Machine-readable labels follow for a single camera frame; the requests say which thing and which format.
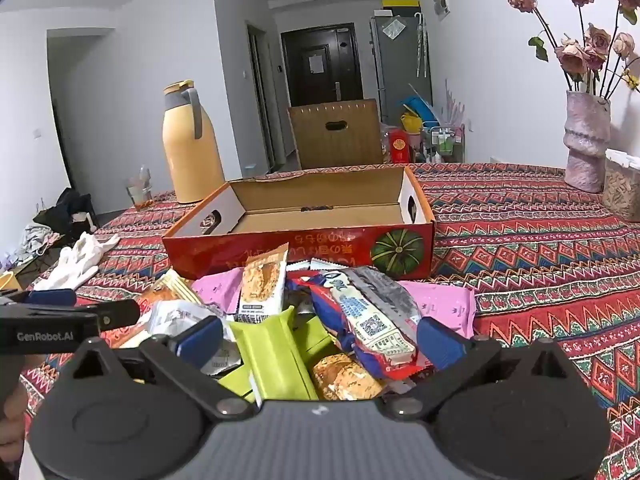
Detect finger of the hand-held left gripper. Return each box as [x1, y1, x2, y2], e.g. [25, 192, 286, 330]
[0, 288, 77, 306]
[0, 299, 142, 332]

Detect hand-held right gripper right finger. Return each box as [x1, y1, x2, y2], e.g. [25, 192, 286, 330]
[381, 316, 576, 421]

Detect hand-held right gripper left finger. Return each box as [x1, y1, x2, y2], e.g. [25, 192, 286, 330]
[62, 316, 256, 421]

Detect white grey snack packet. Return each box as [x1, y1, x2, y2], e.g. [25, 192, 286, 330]
[287, 256, 352, 274]
[145, 300, 242, 377]
[349, 266, 423, 326]

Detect pink snack packet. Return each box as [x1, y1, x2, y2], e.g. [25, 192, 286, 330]
[191, 267, 246, 317]
[400, 280, 477, 341]

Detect oat crisp snack packet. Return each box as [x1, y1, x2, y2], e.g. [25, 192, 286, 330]
[235, 243, 290, 324]
[310, 352, 387, 402]
[135, 269, 206, 322]

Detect green snack packet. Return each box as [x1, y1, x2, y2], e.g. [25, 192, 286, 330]
[292, 314, 341, 361]
[217, 305, 321, 407]

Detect red cardboard box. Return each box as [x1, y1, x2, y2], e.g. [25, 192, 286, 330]
[161, 165, 437, 282]

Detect person's left hand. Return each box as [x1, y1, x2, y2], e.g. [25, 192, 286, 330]
[0, 380, 29, 449]

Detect pile of clothes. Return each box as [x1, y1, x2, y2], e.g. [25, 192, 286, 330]
[20, 224, 66, 263]

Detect patterned tablecloth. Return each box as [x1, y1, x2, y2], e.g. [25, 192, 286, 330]
[20, 161, 640, 480]

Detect glass cup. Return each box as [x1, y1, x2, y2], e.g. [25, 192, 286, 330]
[126, 172, 154, 211]

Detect yellow thermos jug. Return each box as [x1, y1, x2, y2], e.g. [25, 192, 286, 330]
[161, 79, 226, 205]

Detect red gift box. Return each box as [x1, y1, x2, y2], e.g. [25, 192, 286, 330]
[387, 127, 412, 164]

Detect purple dried grass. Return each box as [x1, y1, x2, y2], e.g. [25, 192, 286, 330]
[442, 79, 468, 128]

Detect blue plastic item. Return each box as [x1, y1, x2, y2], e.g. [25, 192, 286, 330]
[402, 94, 437, 123]

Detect pink ceramic vase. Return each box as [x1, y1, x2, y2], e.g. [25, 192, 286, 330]
[564, 90, 612, 194]

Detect dark door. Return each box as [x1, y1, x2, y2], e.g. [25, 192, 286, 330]
[280, 24, 365, 108]

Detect grey refrigerator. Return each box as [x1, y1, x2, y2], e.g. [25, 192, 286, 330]
[370, 11, 433, 126]

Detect white folded umbrella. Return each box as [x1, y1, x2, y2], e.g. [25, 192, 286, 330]
[414, 9, 431, 79]

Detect dried rose bouquet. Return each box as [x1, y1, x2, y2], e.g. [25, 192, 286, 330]
[500, 0, 640, 101]

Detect yellow flower stems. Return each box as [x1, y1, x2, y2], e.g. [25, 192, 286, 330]
[617, 55, 640, 92]

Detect wire storage cart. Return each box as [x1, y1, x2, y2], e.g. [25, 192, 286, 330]
[420, 122, 467, 163]

